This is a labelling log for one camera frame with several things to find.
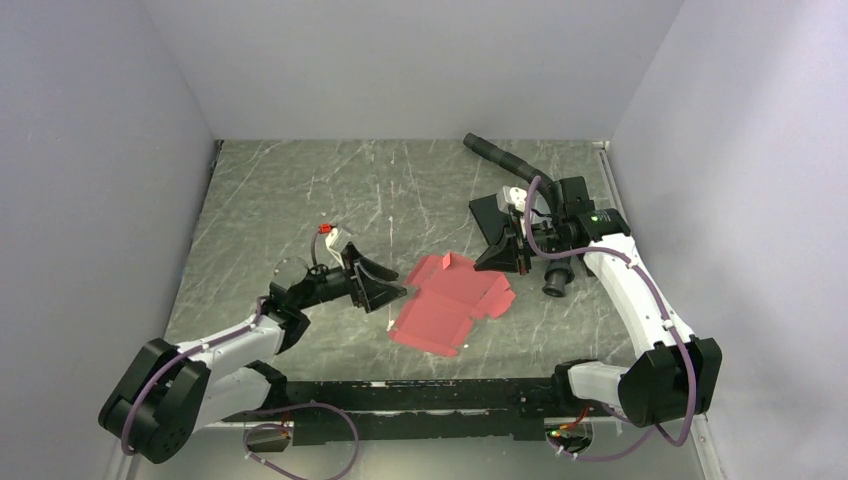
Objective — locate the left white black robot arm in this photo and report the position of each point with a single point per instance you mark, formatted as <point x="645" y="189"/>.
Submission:
<point x="169" y="391"/>

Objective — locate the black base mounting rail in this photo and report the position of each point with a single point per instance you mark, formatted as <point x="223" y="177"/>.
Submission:
<point x="521" y="409"/>

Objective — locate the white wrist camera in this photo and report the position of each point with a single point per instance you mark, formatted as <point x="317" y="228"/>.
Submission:
<point x="336" y="237"/>
<point x="511" y="198"/>

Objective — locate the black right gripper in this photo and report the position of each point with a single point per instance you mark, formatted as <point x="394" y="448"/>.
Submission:
<point x="502" y="256"/>

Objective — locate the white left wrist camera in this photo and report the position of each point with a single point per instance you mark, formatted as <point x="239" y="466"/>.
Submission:
<point x="336" y="237"/>

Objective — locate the black flat device box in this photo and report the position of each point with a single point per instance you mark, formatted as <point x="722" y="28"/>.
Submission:
<point x="492" y="222"/>

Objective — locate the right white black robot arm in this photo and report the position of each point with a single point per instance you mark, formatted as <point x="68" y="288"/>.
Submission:
<point x="674" y="373"/>

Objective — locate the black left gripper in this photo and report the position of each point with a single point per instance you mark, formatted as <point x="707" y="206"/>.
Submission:
<point x="372" y="293"/>

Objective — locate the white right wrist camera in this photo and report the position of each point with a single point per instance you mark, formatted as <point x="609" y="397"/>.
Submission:
<point x="511" y="198"/>

